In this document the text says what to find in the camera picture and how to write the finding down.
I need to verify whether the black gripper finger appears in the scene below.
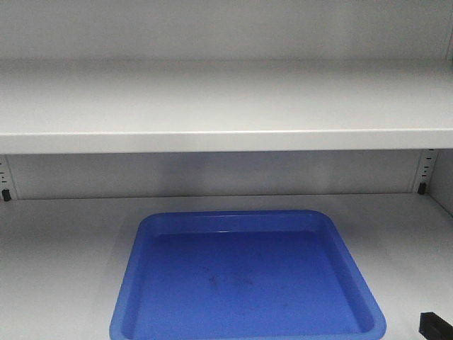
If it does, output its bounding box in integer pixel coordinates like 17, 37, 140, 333
419, 312, 453, 340

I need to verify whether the grey cabinet shelf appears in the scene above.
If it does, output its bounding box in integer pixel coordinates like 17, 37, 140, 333
1, 60, 452, 154

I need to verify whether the right black shelf clip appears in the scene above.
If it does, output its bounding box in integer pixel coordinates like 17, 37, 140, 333
417, 183, 427, 195

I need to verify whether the black shelf clip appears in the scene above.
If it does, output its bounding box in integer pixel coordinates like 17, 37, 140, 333
1, 189, 11, 202
417, 183, 427, 195

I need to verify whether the blue plastic tray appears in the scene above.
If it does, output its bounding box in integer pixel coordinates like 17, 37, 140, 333
109, 210, 386, 339

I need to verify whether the left black shelf clip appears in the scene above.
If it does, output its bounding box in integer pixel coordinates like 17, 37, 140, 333
1, 189, 11, 202

